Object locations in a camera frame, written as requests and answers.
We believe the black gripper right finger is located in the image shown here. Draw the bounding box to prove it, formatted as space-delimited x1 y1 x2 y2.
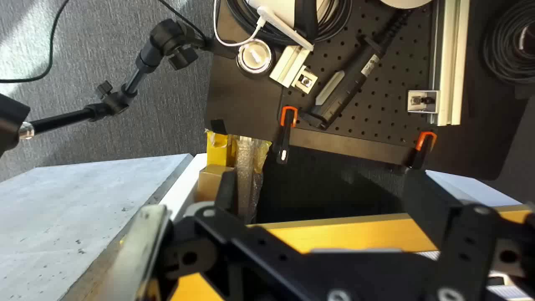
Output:
401 169 461 235

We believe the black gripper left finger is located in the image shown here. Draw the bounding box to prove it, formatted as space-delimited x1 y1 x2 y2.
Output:
215 171 237 214

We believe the orange black clamp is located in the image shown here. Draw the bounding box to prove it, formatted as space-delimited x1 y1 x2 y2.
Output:
274 106 299 164
411 131 437 169

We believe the black grey power tool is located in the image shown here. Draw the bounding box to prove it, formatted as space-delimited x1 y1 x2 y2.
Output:
307 10 411 129

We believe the black perforated board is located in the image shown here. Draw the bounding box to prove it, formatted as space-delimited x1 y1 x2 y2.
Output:
203 0 535 169

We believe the silver aluminium extrusion bar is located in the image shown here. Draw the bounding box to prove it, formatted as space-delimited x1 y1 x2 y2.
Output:
434 0 471 128

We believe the black coiled cable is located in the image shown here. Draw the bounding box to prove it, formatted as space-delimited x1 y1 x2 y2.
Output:
481 0 535 87

